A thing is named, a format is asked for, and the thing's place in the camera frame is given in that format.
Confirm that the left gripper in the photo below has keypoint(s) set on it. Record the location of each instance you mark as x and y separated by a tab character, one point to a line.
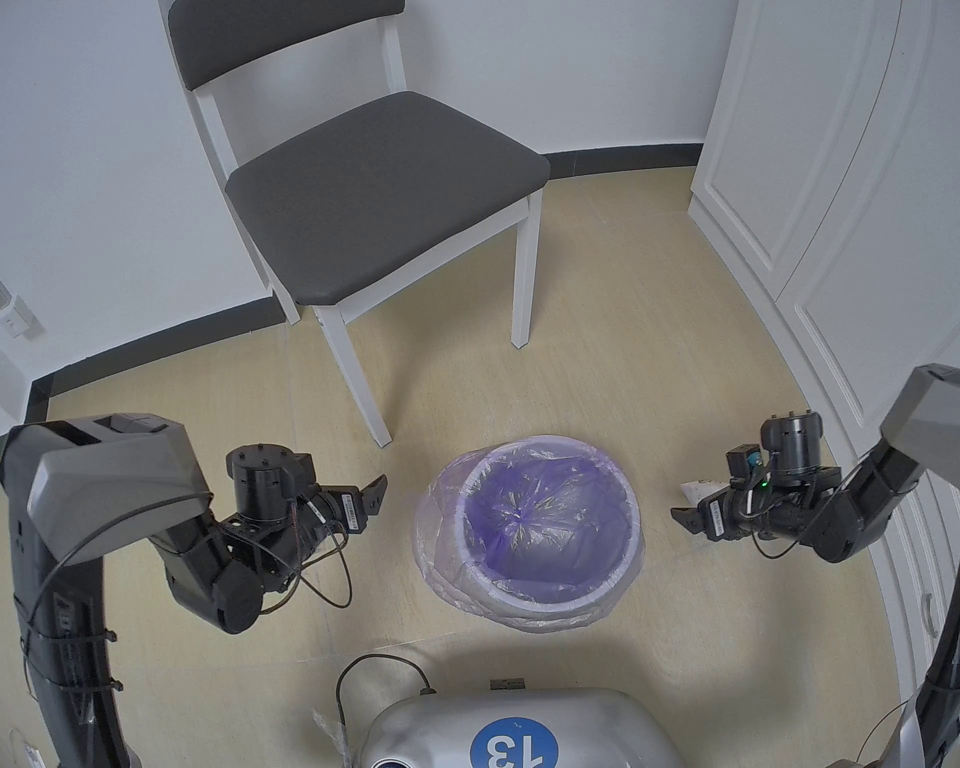
341	514

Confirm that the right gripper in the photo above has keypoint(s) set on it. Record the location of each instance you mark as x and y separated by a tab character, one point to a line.
739	514

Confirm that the purple plastic bag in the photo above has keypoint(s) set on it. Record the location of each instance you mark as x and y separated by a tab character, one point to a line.
525	517

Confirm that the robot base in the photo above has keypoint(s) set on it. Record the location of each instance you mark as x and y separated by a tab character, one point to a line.
450	727

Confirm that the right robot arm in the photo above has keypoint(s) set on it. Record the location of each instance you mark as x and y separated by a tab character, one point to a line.
922	420

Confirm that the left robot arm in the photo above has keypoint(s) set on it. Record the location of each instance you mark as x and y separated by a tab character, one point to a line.
112	480

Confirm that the white trash bin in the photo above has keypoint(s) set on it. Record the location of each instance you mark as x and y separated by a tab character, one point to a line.
480	469

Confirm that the white chair with grey cushions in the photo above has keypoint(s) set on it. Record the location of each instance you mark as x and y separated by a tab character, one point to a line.
375	195

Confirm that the white wardrobe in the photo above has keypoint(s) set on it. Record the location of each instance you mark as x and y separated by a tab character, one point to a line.
840	187

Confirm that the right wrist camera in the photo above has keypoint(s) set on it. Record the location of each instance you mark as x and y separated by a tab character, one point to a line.
744	461

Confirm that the white wall socket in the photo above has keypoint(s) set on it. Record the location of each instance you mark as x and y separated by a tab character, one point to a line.
15	319

